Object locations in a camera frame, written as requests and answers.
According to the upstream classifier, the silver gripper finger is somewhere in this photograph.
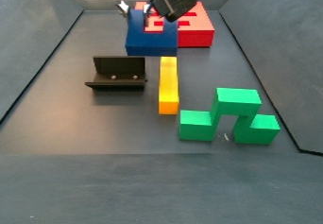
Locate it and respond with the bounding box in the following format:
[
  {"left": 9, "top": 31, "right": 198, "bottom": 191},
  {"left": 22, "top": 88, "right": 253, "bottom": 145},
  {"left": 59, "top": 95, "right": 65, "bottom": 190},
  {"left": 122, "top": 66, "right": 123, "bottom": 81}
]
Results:
[
  {"left": 117, "top": 1, "right": 130, "bottom": 17},
  {"left": 143, "top": 4, "right": 151, "bottom": 15}
]

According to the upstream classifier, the black angled fixture bracket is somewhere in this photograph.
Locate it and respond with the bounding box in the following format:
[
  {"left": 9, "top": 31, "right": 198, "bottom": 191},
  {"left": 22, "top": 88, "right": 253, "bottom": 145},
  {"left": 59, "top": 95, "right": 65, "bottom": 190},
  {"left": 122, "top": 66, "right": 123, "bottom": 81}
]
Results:
[{"left": 85, "top": 56, "right": 149, "bottom": 89}]

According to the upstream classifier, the yellow long bar block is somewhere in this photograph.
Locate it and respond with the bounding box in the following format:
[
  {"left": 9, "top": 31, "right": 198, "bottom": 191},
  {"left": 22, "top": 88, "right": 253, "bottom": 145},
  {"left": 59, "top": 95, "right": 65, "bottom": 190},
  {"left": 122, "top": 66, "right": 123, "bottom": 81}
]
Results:
[{"left": 159, "top": 57, "right": 179, "bottom": 114}]

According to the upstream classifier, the red fixture base block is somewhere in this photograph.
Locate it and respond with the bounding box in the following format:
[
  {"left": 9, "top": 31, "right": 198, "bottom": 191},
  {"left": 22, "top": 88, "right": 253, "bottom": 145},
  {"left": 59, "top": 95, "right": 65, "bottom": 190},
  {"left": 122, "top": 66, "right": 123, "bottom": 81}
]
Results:
[{"left": 145, "top": 2, "right": 215, "bottom": 47}]

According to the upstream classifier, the blue U-shaped block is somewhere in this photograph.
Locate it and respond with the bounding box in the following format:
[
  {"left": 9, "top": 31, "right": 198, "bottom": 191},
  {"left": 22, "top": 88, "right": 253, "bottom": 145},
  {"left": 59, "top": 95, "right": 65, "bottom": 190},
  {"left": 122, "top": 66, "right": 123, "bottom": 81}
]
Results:
[{"left": 126, "top": 9, "right": 178, "bottom": 57}]

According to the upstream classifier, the green stepped block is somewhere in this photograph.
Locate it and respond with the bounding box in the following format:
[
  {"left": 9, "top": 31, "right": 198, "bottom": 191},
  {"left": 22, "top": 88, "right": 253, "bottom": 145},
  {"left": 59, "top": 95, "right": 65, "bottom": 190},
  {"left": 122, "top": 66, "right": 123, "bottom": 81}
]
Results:
[{"left": 179, "top": 88, "right": 281, "bottom": 145}]

